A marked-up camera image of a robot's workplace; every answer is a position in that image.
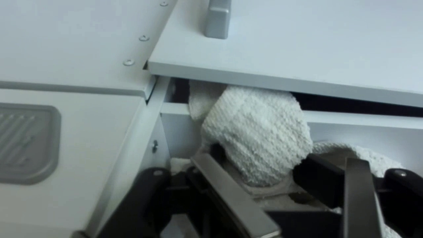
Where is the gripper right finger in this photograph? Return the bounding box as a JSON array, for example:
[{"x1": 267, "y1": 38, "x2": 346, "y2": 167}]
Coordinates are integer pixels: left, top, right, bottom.
[{"x1": 342, "y1": 159, "x2": 382, "y2": 238}]

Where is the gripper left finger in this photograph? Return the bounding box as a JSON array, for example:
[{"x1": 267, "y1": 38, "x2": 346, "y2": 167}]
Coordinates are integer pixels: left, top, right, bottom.
[{"x1": 192, "y1": 153, "x2": 282, "y2": 238}]

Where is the white knitted towel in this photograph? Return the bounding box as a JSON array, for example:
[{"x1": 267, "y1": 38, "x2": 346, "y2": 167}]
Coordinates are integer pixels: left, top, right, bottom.
[{"x1": 188, "y1": 83, "x2": 398, "y2": 210}]

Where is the white toy kitchen cupboard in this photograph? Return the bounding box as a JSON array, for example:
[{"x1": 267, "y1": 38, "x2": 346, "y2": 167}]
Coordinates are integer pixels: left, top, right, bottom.
[{"x1": 0, "y1": 0, "x2": 423, "y2": 238}]

